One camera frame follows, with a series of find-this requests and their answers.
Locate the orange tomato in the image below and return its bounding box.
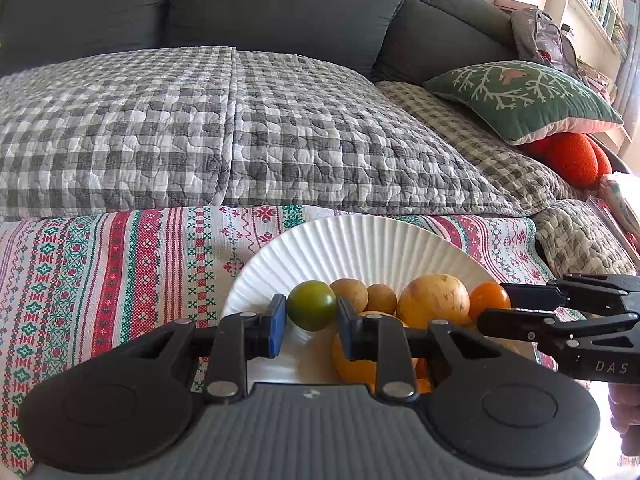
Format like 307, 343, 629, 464
414, 357, 434, 394
467, 282, 512, 322

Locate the dark grey sofa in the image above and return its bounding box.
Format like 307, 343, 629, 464
0, 0, 526, 83

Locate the clear printed storage bag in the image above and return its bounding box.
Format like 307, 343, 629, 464
510, 7, 591, 86

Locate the white ribbed plate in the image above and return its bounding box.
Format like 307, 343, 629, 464
220, 215, 538, 396

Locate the small tan oval fruit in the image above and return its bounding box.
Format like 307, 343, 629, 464
329, 278, 369, 313
363, 283, 399, 316

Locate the orange plush cushion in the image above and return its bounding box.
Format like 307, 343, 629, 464
522, 132, 613, 191

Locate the white bookshelf with books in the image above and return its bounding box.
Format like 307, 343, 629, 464
545, 0, 640, 146

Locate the beige checked quilt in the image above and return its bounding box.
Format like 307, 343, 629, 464
375, 80, 586, 216

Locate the person's right hand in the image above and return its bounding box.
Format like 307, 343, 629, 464
609, 385, 640, 453

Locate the pink plastic packet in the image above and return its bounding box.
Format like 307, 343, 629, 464
597, 172, 640, 256

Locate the green snowflake print pillow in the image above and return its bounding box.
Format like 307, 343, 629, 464
424, 61, 624, 146

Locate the grey white checked quilt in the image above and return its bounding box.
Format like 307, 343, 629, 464
0, 45, 521, 221

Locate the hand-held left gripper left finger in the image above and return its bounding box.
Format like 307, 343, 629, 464
127, 294, 287, 402

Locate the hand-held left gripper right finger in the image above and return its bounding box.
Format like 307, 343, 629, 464
337, 296, 501, 401

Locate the large yellow round fruit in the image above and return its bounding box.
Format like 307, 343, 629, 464
332, 310, 416, 386
396, 273, 471, 328

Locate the green tomato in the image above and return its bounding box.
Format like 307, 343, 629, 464
286, 280, 338, 332

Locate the red green patterned tablecloth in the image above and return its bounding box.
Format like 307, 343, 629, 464
0, 205, 591, 476

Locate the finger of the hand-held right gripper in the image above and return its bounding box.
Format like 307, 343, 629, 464
477, 310, 640, 356
500, 274, 640, 313

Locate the grey pebble patterned quilt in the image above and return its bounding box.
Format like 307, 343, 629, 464
532, 199, 638, 281

